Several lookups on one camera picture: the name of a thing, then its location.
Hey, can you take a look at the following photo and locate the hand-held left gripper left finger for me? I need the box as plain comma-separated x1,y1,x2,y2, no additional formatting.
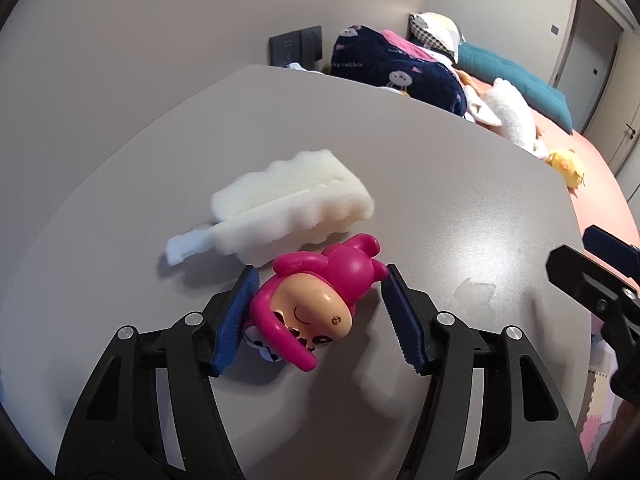
55,265,261,480

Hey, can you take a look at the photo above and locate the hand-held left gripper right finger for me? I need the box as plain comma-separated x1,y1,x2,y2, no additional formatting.
381,262,588,480

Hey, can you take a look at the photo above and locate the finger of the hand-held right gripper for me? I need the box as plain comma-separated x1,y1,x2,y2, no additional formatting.
545,244,640,322
582,225,640,282

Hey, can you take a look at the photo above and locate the black wall socket panel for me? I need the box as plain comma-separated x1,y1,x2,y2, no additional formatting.
269,25,323,69

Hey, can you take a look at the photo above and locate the navy printed blanket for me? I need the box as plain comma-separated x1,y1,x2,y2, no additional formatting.
327,24,469,117

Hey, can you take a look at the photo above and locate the yellow chick plush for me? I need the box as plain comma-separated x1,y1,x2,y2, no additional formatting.
544,147,587,192

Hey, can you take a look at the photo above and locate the pink cloth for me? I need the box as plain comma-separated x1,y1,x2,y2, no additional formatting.
379,29,451,64

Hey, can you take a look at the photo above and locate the teal long pillow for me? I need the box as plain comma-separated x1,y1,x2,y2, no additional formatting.
454,41,574,134

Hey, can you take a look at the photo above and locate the pink bed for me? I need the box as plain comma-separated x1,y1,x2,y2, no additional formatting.
470,74,640,286

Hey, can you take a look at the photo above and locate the white sponge brush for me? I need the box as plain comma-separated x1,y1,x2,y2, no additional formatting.
165,149,376,268

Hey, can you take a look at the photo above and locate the white goose plush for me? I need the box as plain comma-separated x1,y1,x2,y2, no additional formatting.
462,77,549,159

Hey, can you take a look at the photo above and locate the pink hooded doll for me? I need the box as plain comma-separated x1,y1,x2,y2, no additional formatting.
242,233,390,373

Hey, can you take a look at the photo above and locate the checked patchwork pillow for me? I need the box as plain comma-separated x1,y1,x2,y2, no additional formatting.
408,11,467,64

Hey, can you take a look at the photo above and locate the pink and beige foam mat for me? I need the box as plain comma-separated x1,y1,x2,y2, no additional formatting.
581,332,632,463

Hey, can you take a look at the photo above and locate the grey room door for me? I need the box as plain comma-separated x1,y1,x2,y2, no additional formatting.
550,0,626,133

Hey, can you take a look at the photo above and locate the grey wardrobe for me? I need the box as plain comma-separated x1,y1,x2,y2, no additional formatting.
607,30,640,196

